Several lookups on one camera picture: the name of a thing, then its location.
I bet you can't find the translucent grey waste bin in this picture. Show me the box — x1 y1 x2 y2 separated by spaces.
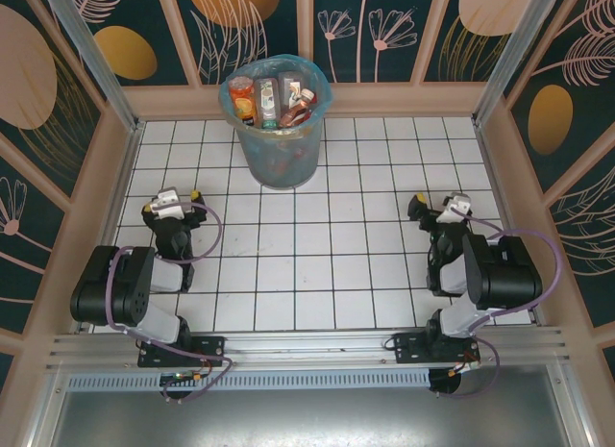
218 55 335 192

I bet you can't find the blue plastic bin liner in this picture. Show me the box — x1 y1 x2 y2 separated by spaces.
218 55 335 140

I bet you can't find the steel sheet panel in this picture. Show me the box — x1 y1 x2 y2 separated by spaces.
47 364 585 447

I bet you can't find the left black mount plate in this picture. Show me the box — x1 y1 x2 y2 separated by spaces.
137 335 227 369

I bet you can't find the black mount plate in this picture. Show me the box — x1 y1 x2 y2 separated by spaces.
137 335 227 369
392 332 481 366

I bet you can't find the right black mount plate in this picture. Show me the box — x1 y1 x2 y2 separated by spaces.
392 332 481 366

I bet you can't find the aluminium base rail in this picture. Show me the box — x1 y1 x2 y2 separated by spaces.
45 327 576 371

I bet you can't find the aluminium frame post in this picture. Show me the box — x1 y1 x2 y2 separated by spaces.
473 0 562 126
40 0 140 131

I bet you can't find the slotted grey cable duct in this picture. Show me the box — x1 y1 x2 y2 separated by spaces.
66 369 431 393

